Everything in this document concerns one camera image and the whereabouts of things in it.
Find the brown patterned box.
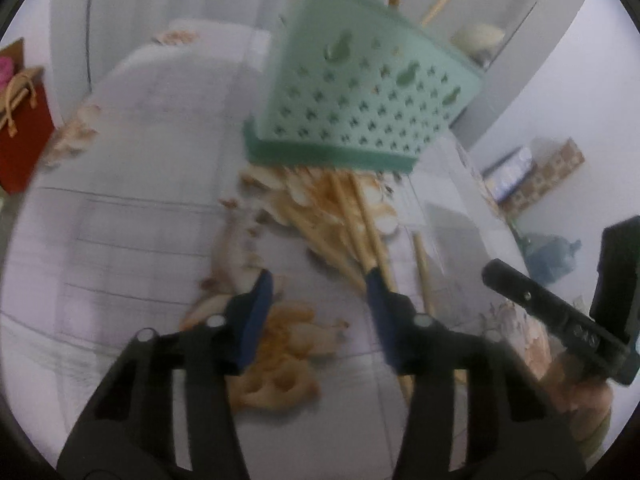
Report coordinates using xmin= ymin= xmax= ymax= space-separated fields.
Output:
xmin=500 ymin=136 xmax=586 ymax=217

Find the blue printed box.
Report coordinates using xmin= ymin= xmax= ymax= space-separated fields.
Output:
xmin=481 ymin=146 xmax=535 ymax=203

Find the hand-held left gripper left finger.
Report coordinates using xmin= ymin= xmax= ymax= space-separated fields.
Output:
xmin=57 ymin=267 xmax=276 ymax=480

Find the red gift bag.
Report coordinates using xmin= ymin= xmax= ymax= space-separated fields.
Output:
xmin=0 ymin=66 xmax=56 ymax=195

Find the bunch of wooden chopsticks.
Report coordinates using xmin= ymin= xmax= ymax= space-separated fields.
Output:
xmin=277 ymin=0 xmax=460 ymax=403

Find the blue water jug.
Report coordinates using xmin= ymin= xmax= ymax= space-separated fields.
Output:
xmin=524 ymin=234 xmax=583 ymax=287

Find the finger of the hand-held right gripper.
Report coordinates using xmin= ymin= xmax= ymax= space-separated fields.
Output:
xmin=481 ymin=259 xmax=639 ymax=387

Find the mint green utensil holder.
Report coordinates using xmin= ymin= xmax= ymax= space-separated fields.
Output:
xmin=242 ymin=0 xmax=486 ymax=173

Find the person's right hand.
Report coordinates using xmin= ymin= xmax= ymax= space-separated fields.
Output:
xmin=542 ymin=350 xmax=615 ymax=442

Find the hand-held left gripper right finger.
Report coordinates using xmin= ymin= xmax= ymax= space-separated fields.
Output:
xmin=365 ymin=267 xmax=586 ymax=480

